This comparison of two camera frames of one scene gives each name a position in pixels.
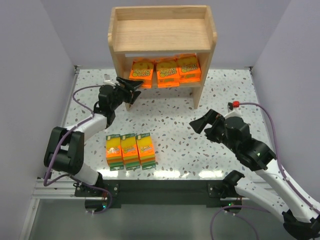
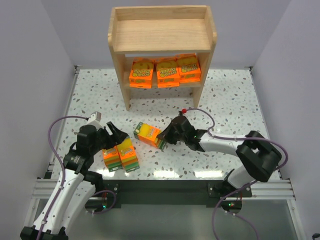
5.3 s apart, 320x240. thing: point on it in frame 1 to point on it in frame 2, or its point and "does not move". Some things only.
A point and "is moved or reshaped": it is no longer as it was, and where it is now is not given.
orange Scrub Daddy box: (189, 69) does not move
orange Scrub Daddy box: (141, 69) does not move
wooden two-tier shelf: (162, 31) does not move
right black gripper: (211, 127) to (173, 131)
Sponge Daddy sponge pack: (146, 151) to (148, 134)
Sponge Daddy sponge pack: (130, 152) is moved or reshaped
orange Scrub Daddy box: (168, 73) does not move
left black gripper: (126, 90) to (110, 135)
